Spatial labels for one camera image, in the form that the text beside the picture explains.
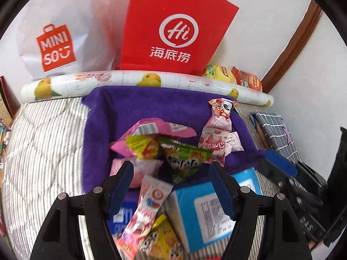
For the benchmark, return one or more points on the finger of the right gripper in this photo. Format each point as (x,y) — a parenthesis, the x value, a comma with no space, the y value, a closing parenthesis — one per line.
(280,158)
(278,172)

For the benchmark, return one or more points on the green cracker snack packet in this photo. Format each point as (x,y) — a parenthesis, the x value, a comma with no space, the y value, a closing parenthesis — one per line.
(184,159)

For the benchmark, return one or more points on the grey checked fabric pouch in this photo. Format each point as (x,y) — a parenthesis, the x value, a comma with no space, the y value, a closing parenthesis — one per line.
(276,134)

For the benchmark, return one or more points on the orange chips bag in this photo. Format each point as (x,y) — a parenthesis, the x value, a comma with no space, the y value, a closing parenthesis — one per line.
(247,80)

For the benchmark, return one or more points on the white Miniso shopping bag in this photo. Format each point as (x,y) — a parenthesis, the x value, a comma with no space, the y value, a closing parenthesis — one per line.
(57,37)

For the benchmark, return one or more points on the yellow cracker snack packet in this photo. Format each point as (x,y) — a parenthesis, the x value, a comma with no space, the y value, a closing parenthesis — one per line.
(162,242)

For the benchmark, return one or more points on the purple towel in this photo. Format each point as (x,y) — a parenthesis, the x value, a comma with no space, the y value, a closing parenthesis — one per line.
(115,109)

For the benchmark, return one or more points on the small pink white candy packet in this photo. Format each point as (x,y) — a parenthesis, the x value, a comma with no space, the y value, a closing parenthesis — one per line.
(220,142)

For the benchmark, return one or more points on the brown wooden door frame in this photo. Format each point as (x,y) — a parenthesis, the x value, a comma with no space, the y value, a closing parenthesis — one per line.
(294,47)

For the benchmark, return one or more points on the blue tissue pack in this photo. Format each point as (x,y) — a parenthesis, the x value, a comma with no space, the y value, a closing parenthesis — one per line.
(203,213)

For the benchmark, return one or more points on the pink panda snack packet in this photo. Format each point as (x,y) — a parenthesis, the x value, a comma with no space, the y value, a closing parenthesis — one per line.
(221,114)

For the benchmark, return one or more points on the light pink snack packet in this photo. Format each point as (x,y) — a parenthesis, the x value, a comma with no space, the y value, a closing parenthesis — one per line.
(141,168)

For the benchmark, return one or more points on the pink strawberry bear snack stick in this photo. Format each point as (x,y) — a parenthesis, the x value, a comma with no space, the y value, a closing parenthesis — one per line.
(153,193)

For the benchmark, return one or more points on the red Haidilao paper bag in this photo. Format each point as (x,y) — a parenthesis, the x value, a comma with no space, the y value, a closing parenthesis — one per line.
(178,36)

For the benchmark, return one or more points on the dark blue snack packet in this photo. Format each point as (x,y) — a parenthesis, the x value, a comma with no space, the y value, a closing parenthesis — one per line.
(119,221)

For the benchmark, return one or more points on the striped quilted bed cover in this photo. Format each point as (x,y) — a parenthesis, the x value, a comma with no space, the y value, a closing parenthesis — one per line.
(44,158)

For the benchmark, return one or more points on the rolled lemon print mat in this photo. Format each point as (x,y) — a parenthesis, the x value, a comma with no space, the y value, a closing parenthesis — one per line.
(81,84)

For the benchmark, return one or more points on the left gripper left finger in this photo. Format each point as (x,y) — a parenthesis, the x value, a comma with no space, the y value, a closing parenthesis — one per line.
(59,236)

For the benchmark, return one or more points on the large magenta snack bag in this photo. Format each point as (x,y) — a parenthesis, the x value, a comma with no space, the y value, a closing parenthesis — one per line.
(150,128)

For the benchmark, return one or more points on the yellow chips bag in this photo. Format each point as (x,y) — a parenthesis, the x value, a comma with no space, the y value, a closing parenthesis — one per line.
(219,73)

